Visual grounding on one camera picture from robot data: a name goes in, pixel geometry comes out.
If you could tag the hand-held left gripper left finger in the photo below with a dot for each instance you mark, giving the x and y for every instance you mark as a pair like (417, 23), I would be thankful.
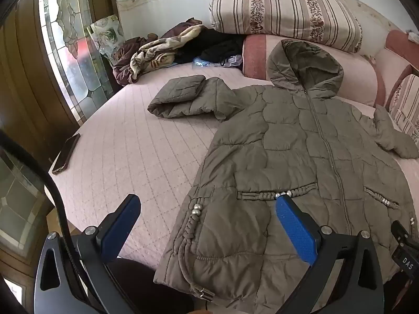
(121, 229)

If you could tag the striped floral side cushion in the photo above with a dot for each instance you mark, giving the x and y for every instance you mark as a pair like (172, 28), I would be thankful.
(407, 101)

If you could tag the pink headboard cushion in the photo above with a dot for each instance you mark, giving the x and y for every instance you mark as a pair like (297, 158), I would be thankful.
(392, 65)

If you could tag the black clothing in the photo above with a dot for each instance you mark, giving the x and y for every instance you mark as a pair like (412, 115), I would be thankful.
(216, 45)

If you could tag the olive quilted hooded jacket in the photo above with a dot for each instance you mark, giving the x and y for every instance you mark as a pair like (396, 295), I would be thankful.
(278, 144)

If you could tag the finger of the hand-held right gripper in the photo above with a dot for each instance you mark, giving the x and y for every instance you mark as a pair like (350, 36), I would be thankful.
(400, 232)

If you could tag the stained glass window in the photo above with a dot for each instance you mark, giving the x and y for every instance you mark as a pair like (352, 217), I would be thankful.
(72, 39)

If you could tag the striped floral folded quilt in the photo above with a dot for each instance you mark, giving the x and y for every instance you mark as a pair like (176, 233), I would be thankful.
(278, 9)

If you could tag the pink bolster cushion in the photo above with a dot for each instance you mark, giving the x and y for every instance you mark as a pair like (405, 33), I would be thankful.
(356, 75)

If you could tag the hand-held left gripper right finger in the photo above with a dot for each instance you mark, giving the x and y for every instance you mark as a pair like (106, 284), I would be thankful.
(296, 232)

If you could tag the white crumpled cloth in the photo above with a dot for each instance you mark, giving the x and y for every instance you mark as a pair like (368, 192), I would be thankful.
(413, 35)

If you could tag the brown and beige blanket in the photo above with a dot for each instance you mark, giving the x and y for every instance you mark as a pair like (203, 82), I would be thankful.
(154, 55)

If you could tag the dark smartphone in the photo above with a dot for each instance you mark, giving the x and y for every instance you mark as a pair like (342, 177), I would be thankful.
(65, 153)

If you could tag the floral printed bag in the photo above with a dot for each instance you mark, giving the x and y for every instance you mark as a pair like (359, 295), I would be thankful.
(108, 34)

